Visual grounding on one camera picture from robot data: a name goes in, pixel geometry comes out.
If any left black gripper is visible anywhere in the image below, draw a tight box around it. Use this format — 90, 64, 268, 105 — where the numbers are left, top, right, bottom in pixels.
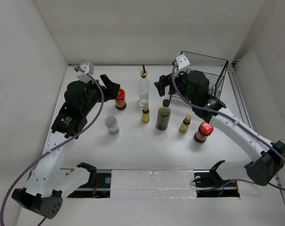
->
81, 74, 119, 115

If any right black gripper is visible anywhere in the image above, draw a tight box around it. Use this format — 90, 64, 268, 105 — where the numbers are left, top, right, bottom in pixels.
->
155, 67, 197, 105

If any red lid sauce jar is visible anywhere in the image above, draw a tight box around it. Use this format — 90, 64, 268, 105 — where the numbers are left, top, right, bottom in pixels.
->
115, 89, 127, 111
194, 121, 214, 143

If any clear oil bottle gold spout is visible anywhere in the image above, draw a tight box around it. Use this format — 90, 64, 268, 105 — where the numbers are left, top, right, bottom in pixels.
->
138, 65, 149, 106

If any dark sauce bottle black cap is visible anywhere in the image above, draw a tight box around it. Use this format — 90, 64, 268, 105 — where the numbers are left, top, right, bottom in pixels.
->
156, 99, 171, 131

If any small yellow bottle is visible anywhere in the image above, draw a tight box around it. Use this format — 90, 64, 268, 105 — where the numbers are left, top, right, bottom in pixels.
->
179, 114, 192, 133
141, 104, 149, 123

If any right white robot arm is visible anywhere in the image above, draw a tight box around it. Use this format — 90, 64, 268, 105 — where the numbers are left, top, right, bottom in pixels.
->
155, 71, 285, 186

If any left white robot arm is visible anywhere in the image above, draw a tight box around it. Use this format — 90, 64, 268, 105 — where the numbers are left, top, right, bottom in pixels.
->
12, 74, 120, 219

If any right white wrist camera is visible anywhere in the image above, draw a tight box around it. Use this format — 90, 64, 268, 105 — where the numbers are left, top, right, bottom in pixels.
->
172, 54, 190, 72

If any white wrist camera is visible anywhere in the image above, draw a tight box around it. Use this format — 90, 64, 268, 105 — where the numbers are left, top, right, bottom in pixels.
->
76, 62, 94, 83
172, 54, 190, 72

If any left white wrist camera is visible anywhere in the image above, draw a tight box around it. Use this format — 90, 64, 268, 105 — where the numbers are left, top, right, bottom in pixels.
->
76, 62, 94, 83

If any black wire rack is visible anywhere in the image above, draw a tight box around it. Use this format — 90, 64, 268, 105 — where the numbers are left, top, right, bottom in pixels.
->
180, 51, 228, 108

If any aluminium side rail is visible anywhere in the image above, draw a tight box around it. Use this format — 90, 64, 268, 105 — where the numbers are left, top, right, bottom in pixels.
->
227, 64, 253, 128

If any black mounting rail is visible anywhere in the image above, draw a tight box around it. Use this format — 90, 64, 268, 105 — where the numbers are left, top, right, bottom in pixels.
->
69, 167, 240, 199

